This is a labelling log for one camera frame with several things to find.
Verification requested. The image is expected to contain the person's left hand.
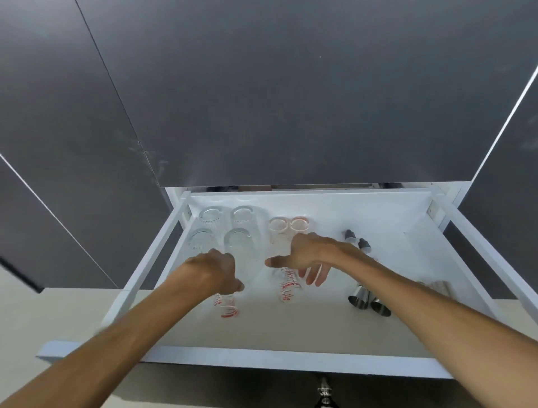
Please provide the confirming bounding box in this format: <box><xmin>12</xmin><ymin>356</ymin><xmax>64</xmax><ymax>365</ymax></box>
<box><xmin>184</xmin><ymin>248</ymin><xmax>245</xmax><ymax>297</ymax></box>

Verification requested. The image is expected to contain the person's right hand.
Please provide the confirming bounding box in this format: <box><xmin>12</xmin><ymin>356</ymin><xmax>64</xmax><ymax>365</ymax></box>
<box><xmin>264</xmin><ymin>233</ymin><xmax>344</xmax><ymax>288</ymax></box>

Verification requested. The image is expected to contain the red print measuring glass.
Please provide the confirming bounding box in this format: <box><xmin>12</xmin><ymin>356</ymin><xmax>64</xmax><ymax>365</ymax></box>
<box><xmin>214</xmin><ymin>292</ymin><xmax>240</xmax><ymax>320</ymax></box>
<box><xmin>275</xmin><ymin>266</ymin><xmax>303</xmax><ymax>305</ymax></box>

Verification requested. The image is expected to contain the person's right forearm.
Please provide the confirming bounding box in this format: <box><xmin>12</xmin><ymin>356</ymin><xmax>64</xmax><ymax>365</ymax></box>
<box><xmin>334</xmin><ymin>248</ymin><xmax>538</xmax><ymax>408</ymax></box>

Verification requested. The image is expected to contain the person's left forearm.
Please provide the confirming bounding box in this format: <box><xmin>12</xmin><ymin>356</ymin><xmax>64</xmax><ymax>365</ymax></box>
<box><xmin>0</xmin><ymin>265</ymin><xmax>211</xmax><ymax>408</ymax></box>

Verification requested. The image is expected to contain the clear drinking glass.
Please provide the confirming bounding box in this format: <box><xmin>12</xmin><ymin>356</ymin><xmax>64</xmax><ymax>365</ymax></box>
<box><xmin>231</xmin><ymin>205</ymin><xmax>256</xmax><ymax>230</ymax></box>
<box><xmin>188</xmin><ymin>228</ymin><xmax>216</xmax><ymax>258</ymax></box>
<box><xmin>223</xmin><ymin>227</ymin><xmax>262</xmax><ymax>283</ymax></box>
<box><xmin>198</xmin><ymin>206</ymin><xmax>222</xmax><ymax>230</ymax></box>

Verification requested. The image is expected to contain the white pull-out drawer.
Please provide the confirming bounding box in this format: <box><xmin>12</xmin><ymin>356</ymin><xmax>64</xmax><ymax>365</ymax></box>
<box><xmin>36</xmin><ymin>184</ymin><xmax>538</xmax><ymax>380</ymax></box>

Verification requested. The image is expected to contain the steel double jigger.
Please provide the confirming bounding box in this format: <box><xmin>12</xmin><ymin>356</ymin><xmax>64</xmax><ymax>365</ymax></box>
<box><xmin>344</xmin><ymin>229</ymin><xmax>372</xmax><ymax>309</ymax></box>
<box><xmin>358</xmin><ymin>238</ymin><xmax>392</xmax><ymax>318</ymax></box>

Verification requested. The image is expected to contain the metal knob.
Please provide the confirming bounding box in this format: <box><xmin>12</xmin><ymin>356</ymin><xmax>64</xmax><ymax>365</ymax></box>
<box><xmin>316</xmin><ymin>375</ymin><xmax>340</xmax><ymax>408</ymax></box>

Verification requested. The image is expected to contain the shiny metal bar tool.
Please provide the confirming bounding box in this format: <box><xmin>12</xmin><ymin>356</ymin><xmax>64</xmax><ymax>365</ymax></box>
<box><xmin>416</xmin><ymin>279</ymin><xmax>456</xmax><ymax>301</ymax></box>

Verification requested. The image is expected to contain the dark grey cabinet front panel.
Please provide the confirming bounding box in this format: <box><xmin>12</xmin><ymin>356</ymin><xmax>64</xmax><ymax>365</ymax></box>
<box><xmin>76</xmin><ymin>0</ymin><xmax>538</xmax><ymax>188</ymax></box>

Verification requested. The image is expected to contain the dark grey cabinet door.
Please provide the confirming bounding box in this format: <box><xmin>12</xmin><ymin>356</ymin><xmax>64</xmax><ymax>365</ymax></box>
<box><xmin>0</xmin><ymin>0</ymin><xmax>174</xmax><ymax>290</ymax></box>
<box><xmin>445</xmin><ymin>69</ymin><xmax>538</xmax><ymax>301</ymax></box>
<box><xmin>0</xmin><ymin>155</ymin><xmax>119</xmax><ymax>293</ymax></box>

